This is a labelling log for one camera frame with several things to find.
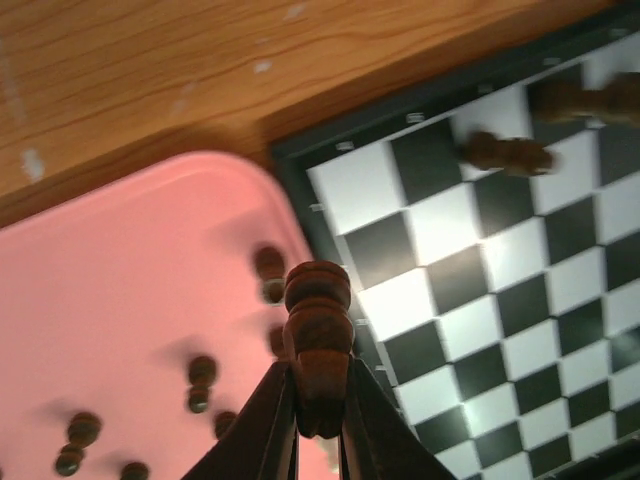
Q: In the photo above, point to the dark chess piece row4 col3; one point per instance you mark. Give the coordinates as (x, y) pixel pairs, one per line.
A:
(135, 471)

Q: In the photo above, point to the dark chess piece row3 col3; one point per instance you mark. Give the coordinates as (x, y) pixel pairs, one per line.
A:
(202, 373)

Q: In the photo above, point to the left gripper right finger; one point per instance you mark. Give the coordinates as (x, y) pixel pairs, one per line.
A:
(375, 443)

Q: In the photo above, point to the dark chess piece row2 col2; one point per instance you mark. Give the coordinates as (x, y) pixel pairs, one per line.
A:
(515, 156)

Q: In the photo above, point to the pink plastic tray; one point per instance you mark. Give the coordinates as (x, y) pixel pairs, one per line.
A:
(106, 298)

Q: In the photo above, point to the dark chess piece row2 col3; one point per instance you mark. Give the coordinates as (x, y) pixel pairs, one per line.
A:
(318, 338)

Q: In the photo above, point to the dark chess piece row3 col2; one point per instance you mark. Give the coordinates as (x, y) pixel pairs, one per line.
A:
(82, 431)

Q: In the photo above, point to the black and white chessboard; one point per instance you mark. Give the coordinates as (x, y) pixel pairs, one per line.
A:
(500, 313)

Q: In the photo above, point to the dark chess piece row3 col4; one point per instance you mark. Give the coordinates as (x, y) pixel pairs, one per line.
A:
(276, 342)

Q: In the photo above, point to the dark chess piece row4 col4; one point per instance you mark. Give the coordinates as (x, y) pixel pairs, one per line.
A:
(222, 421)

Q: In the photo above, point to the dark chess piece row1 col1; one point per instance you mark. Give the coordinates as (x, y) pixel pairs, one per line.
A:
(561, 101)

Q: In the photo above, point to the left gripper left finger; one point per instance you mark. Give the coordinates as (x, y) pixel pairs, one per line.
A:
(262, 442)

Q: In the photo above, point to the dark chess piece row2 col4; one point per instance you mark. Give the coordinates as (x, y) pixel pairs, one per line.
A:
(269, 267)

